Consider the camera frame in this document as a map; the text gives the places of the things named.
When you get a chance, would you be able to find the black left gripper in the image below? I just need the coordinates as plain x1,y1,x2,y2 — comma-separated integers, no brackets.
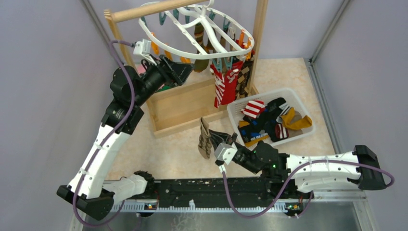
133,53,195,106

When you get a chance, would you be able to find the beige argyle sock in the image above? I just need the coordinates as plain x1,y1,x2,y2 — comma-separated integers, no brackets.
198,117,212,159

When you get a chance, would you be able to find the teal clothes clip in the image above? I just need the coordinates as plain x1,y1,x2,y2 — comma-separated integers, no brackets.
212,58,226,73
223,57,233,70

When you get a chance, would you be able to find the red white striped sock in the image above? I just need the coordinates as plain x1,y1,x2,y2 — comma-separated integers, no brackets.
210,64,230,108

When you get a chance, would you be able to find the brown argyle sock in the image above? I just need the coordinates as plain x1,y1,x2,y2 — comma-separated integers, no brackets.
235,57,255,100

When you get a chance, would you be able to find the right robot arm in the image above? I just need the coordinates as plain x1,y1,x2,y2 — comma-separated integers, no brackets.
209,130,390,198

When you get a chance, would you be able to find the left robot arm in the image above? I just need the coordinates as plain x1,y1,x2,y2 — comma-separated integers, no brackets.
57,55,194,220

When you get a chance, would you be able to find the wooden hanger rack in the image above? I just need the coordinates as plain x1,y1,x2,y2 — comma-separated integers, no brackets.
104,0,268,138

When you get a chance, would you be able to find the white round clip hanger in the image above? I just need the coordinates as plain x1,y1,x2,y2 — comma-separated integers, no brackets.
133,0,255,61

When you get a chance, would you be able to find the orange clothes clip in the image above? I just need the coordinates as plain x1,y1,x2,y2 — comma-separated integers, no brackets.
238,29,245,47

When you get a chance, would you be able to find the green cloth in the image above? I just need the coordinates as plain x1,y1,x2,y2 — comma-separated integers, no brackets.
156,84,174,92

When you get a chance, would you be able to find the olive striped hanging sock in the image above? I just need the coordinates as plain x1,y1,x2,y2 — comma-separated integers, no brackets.
194,23,209,73

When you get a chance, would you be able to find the pink cloth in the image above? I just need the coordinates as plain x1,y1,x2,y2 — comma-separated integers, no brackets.
135,64,146,76

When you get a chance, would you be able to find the white plastic laundry basket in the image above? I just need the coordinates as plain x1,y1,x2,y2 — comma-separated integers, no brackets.
227,88,315,149

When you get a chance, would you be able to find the black sock in basket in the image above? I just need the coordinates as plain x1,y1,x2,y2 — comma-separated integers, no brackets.
238,97,290,147

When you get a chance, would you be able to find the yellow sock in basket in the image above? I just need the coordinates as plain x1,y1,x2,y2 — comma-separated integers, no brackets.
238,107,313,147

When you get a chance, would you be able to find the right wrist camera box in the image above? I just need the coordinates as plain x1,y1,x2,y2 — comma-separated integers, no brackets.
214,143,238,165

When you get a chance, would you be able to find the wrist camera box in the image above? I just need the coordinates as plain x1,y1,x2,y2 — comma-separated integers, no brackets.
214,143,238,165
133,38,154,64

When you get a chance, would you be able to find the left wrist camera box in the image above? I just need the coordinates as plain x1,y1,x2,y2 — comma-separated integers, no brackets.
133,38,154,64

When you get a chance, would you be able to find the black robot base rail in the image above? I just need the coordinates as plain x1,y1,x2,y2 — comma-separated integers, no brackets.
124,169,319,218

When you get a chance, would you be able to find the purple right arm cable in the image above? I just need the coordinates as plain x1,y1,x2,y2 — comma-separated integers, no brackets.
221,159,396,219

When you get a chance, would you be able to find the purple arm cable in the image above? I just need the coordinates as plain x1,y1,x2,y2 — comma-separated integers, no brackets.
72,39,136,231
221,159,396,219

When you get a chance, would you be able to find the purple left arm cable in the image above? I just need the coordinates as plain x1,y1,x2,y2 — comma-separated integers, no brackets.
72,39,136,231

